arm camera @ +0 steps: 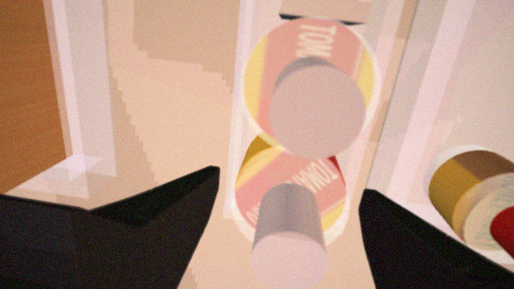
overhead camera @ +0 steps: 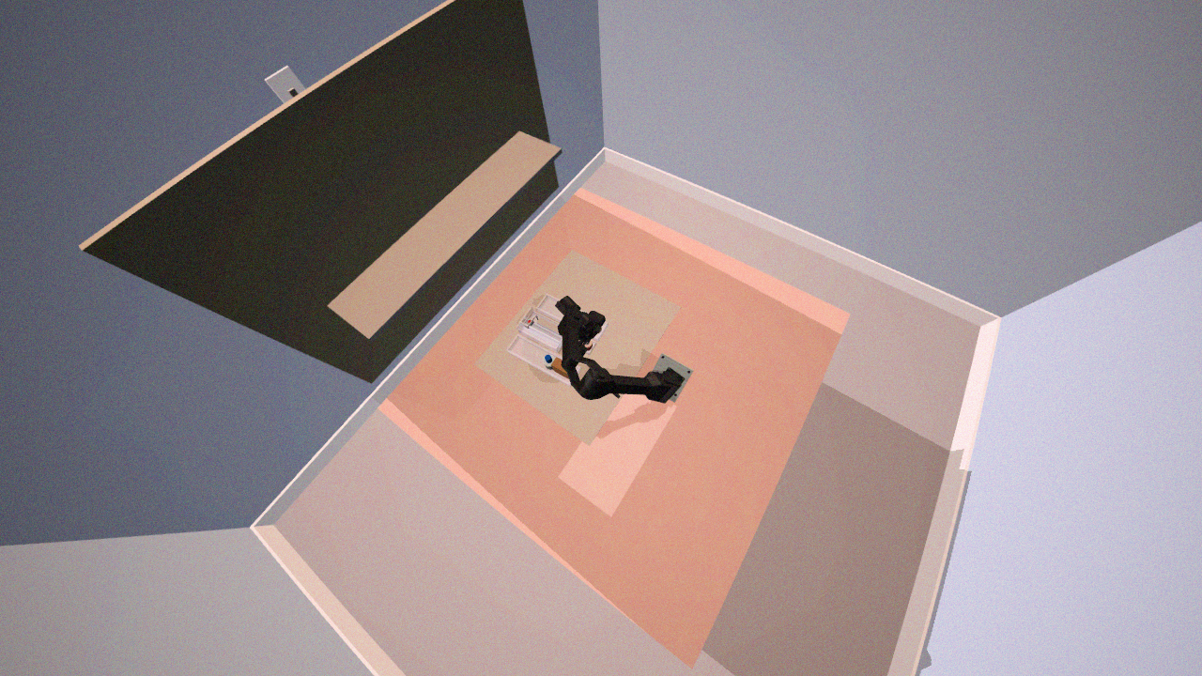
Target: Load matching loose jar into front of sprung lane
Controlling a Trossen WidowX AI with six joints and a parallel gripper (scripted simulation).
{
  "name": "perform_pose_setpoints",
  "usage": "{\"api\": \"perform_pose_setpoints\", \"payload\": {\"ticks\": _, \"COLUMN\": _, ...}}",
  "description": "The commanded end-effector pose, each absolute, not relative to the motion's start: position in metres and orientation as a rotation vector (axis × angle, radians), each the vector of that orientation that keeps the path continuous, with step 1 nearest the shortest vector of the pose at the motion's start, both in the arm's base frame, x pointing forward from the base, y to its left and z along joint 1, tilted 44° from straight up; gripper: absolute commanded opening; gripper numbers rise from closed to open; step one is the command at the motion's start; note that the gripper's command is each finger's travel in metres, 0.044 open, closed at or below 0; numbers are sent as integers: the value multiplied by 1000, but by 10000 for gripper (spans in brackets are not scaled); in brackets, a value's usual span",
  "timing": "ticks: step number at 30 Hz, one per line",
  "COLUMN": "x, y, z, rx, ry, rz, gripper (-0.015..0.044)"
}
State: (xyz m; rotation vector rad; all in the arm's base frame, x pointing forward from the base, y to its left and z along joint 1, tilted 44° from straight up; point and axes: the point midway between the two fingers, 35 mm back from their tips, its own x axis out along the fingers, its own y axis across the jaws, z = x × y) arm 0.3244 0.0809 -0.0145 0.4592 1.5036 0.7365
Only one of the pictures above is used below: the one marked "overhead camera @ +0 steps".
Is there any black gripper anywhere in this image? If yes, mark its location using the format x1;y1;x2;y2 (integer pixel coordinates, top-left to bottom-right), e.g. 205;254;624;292
578;312;606;356

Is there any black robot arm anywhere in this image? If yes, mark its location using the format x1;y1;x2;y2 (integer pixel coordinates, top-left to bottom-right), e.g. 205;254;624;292
557;296;685;404

